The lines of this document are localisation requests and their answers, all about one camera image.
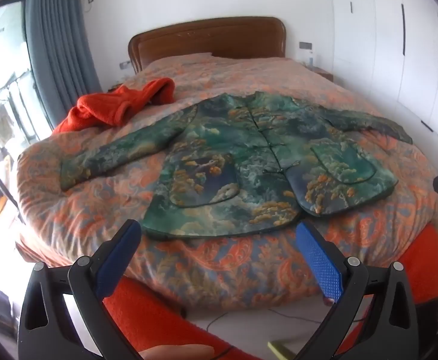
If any wooden nightstand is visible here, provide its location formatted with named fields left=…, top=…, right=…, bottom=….
left=309, top=65, right=334, bottom=82

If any grey-blue curtain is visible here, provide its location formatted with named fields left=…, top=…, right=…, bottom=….
left=25, top=0, right=101, bottom=136

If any red knitted sweater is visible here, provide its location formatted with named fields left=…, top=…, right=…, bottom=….
left=53, top=78, right=176, bottom=134

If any bed with orange paisley quilt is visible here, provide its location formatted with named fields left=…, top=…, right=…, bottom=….
left=16, top=53, right=438, bottom=310

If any white wardrobe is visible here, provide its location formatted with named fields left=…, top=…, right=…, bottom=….
left=328, top=0, right=438, bottom=181

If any person's left hand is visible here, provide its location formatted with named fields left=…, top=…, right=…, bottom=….
left=139, top=345, right=214, bottom=360

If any glass balcony door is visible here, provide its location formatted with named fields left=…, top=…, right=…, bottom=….
left=0, top=0, right=37, bottom=226

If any green patterned jacket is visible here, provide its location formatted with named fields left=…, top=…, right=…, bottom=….
left=60, top=92, right=414, bottom=239

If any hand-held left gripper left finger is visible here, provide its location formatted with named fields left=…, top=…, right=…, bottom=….
left=18, top=219, right=145, bottom=360

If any yellow-green slipper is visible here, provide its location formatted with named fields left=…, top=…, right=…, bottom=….
left=267, top=340, right=297, bottom=360

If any wooden headboard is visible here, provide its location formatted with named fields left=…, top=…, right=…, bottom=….
left=128, top=16, right=288, bottom=73

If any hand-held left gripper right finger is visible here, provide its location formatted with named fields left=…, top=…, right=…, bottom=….
left=296, top=220, right=418, bottom=360

